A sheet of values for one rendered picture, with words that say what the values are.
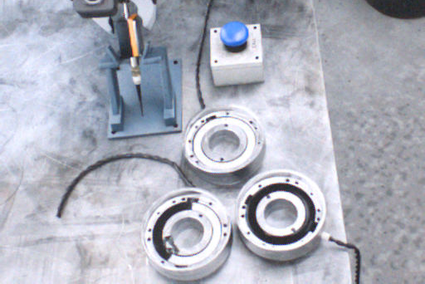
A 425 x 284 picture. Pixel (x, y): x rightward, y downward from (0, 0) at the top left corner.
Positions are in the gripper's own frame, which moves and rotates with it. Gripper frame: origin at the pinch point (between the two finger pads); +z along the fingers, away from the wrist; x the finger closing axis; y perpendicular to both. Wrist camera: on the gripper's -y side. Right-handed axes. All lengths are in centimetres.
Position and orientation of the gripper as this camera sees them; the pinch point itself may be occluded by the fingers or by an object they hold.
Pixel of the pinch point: (128, 27)
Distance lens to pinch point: 94.9
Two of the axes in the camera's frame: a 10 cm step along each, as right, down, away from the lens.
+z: 1.0, 6.3, 7.7
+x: -9.9, 1.0, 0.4
